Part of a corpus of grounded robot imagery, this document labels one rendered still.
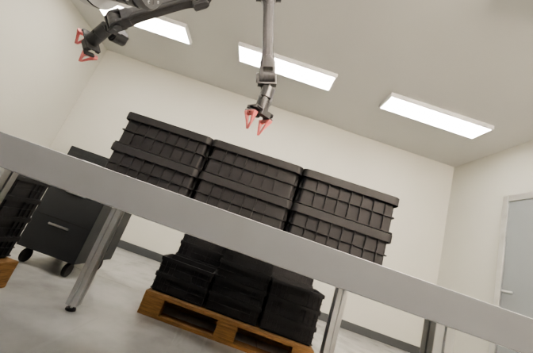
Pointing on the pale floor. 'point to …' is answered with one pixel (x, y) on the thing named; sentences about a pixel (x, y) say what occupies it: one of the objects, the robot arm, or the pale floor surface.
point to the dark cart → (69, 223)
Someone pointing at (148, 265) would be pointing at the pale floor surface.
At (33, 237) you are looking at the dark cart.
